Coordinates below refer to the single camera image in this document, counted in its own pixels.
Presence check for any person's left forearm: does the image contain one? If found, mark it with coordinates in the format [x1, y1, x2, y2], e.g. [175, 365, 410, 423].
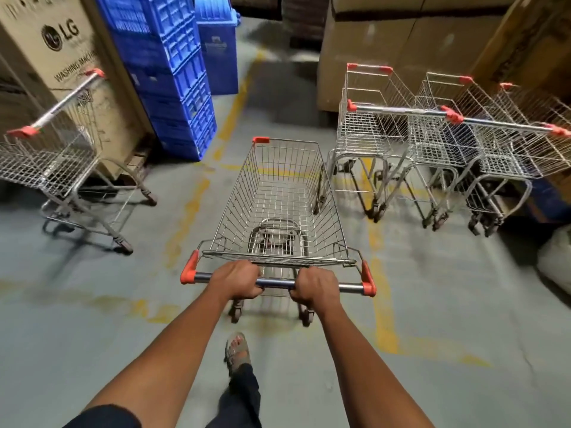
[84, 289, 233, 428]

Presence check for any large white woven sack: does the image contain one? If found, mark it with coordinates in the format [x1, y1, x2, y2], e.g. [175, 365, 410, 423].
[537, 225, 571, 295]

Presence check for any brown box black logo print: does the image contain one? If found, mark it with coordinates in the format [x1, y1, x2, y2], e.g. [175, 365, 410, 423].
[0, 0, 112, 180]

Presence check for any person's right forearm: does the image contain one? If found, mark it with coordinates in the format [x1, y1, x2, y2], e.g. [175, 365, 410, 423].
[314, 307, 436, 428]

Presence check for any person's dark shirt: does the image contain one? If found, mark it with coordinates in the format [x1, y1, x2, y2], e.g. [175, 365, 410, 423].
[62, 404, 142, 428]

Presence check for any large plain cardboard box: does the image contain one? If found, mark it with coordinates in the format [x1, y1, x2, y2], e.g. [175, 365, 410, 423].
[394, 12, 508, 101]
[316, 12, 419, 114]
[330, 0, 425, 15]
[421, 0, 519, 13]

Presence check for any wooden pallet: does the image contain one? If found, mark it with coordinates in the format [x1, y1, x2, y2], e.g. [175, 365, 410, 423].
[123, 144, 153, 177]

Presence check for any silver wire shopping cart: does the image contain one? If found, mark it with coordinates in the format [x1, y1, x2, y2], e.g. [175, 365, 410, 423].
[468, 82, 571, 238]
[328, 62, 463, 222]
[180, 137, 378, 328]
[394, 71, 571, 231]
[0, 68, 158, 256]

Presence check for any stack of blue plastic crates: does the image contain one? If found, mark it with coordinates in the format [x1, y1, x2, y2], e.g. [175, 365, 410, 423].
[93, 0, 218, 162]

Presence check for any person's right hand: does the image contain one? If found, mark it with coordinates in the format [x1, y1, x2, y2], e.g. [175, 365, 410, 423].
[288, 266, 342, 317]

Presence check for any person's left sandalled foot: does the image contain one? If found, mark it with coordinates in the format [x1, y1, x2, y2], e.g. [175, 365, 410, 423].
[224, 332, 253, 376]

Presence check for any blue plastic trash bin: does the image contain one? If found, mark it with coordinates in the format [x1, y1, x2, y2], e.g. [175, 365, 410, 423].
[194, 0, 240, 96]

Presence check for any person's left hand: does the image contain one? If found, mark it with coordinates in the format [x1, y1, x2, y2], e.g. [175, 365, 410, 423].
[209, 260, 264, 301]

